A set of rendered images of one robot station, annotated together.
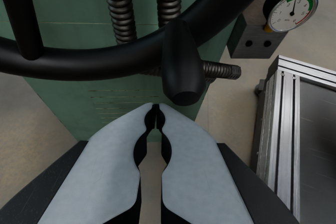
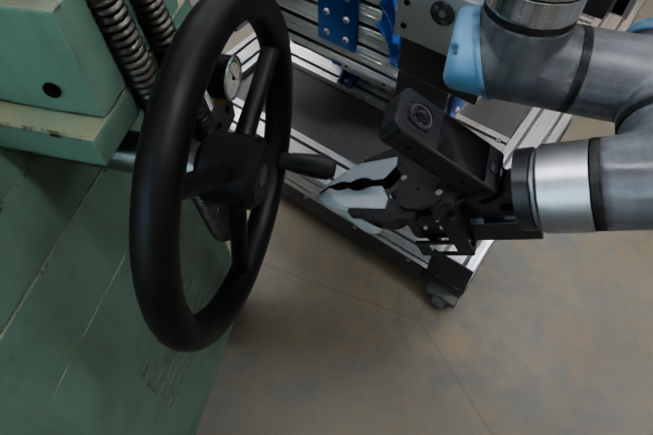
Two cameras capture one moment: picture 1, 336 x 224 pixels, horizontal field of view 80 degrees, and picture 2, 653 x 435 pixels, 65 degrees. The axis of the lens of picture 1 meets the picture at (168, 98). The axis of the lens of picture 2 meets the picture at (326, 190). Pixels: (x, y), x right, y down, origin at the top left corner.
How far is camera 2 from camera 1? 44 cm
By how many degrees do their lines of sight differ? 37
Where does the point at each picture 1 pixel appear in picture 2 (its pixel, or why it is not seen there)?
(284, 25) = (235, 88)
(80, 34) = (109, 310)
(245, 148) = (287, 213)
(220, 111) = not seen: hidden behind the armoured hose
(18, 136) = not seen: outside the picture
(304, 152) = (326, 142)
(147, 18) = not seen: hidden behind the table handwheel
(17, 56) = (245, 276)
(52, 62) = (254, 257)
